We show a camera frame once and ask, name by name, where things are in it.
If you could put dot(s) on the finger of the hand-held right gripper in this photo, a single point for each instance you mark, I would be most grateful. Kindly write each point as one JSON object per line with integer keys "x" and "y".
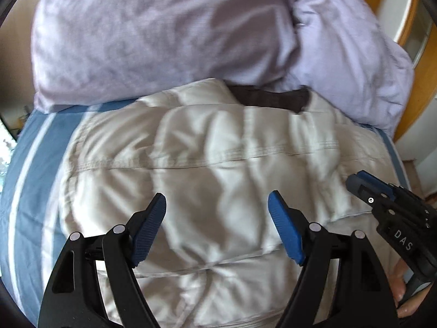
{"x": 360, "y": 189}
{"x": 372, "y": 181}

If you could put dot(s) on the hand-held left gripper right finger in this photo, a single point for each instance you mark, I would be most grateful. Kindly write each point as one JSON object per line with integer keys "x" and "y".
{"x": 281, "y": 222}

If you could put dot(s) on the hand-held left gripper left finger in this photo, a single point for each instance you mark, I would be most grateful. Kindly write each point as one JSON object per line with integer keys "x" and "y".
{"x": 152, "y": 222}

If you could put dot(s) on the white quilted duvet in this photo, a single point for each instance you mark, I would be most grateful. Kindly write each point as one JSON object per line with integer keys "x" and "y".
{"x": 211, "y": 164}

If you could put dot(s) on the person's right hand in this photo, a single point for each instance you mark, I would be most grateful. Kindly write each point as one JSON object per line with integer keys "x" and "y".
{"x": 397, "y": 290}

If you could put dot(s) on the lilac pillow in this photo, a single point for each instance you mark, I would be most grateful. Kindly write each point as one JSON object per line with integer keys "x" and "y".
{"x": 153, "y": 34}
{"x": 341, "y": 61}

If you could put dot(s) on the blue white striped bed sheet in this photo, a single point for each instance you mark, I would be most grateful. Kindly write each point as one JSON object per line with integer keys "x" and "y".
{"x": 30, "y": 170}

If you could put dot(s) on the glass door panel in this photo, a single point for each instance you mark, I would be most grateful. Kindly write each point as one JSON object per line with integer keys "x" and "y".
{"x": 418, "y": 34}

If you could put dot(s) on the wooden headboard frame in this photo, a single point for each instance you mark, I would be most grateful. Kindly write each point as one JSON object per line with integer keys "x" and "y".
{"x": 414, "y": 116}

